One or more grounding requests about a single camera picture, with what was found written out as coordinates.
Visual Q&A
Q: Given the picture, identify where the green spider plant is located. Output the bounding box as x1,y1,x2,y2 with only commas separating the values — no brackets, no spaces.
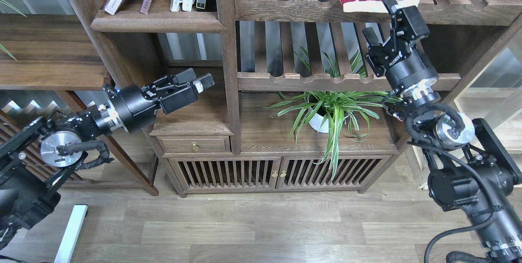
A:
263,47,416,178

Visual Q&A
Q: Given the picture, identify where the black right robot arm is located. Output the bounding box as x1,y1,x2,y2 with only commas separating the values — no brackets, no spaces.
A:
363,0,522,263

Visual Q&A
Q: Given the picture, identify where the white plant pot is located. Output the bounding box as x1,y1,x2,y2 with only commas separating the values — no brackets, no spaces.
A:
308,108,330,134

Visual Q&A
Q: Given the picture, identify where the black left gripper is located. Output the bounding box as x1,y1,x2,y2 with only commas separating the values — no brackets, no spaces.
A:
102,68,215,133

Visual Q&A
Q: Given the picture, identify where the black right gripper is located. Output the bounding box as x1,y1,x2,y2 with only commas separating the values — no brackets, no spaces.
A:
362,0,439,92

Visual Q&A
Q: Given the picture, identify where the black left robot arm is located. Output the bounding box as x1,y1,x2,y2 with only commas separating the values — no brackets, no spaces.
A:
0,68,215,248

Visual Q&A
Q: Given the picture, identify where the light wooden rack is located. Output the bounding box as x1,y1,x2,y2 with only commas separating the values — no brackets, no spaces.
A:
405,31,522,191

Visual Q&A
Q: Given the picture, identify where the dark wooden bookshelf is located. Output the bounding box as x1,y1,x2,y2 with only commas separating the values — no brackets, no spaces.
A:
53,0,522,198

